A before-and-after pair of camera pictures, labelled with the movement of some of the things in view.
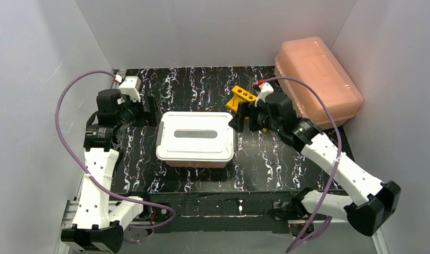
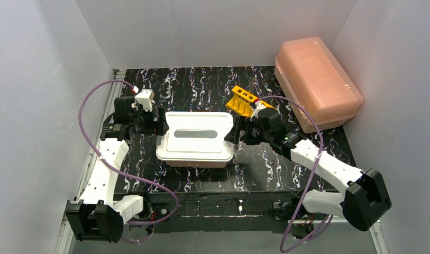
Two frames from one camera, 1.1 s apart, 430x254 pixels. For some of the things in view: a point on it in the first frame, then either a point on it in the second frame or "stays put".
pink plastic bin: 177,164 stays put
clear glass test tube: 250,84 stays put
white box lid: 196,136 stays put
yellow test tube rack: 239,95 stays put
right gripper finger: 237,122 to 232,136
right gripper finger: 253,119 to 250,134
